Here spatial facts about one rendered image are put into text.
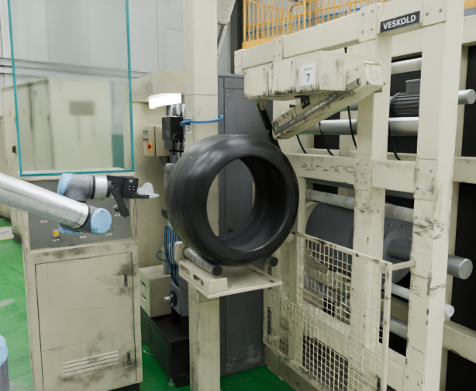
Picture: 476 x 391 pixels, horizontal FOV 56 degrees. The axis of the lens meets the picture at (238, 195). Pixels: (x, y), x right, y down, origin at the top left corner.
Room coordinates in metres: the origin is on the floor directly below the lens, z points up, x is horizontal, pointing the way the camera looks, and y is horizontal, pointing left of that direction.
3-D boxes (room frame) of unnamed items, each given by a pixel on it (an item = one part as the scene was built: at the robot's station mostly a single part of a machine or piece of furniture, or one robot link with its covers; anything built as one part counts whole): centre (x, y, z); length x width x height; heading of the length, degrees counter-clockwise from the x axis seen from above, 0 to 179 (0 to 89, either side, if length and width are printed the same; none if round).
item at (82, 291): (2.40, 0.88, 0.63); 0.56 x 0.41 x 1.27; 118
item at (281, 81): (2.07, -0.28, 1.71); 0.61 x 0.25 x 0.15; 28
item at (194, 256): (1.98, 0.17, 0.90); 0.35 x 0.05 x 0.05; 28
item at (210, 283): (1.98, 0.17, 0.84); 0.36 x 0.09 x 0.06; 28
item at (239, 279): (2.05, 0.04, 0.80); 0.37 x 0.36 x 0.02; 118
